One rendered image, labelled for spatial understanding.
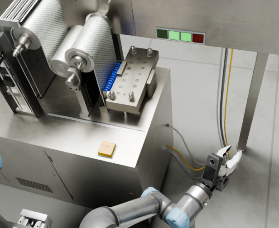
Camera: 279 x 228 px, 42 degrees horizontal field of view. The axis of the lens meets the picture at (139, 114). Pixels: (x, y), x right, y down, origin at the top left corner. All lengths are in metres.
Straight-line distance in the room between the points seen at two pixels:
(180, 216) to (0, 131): 1.16
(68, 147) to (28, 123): 0.29
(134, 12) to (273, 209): 1.59
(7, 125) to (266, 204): 1.73
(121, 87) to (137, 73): 0.12
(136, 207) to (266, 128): 1.94
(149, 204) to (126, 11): 0.98
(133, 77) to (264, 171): 1.32
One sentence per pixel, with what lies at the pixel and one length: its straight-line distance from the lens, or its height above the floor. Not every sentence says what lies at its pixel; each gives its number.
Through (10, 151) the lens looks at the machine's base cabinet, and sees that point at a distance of 2.20.
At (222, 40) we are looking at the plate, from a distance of 1.81.
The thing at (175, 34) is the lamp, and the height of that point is 1.20.
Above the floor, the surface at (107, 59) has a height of 1.13.
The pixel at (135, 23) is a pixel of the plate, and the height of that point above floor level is 1.22.
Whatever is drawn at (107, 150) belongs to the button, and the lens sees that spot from 1.74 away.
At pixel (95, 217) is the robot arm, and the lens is 1.03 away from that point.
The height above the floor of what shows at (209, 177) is 1.27.
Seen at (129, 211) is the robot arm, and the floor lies 1.31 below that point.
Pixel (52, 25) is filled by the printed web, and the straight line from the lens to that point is 1.80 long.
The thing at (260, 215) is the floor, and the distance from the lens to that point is 2.62.
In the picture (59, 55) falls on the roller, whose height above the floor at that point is 1.24.
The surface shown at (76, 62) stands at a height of 1.26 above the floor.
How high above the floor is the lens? 2.38
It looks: 52 degrees down
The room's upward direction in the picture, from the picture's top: 9 degrees counter-clockwise
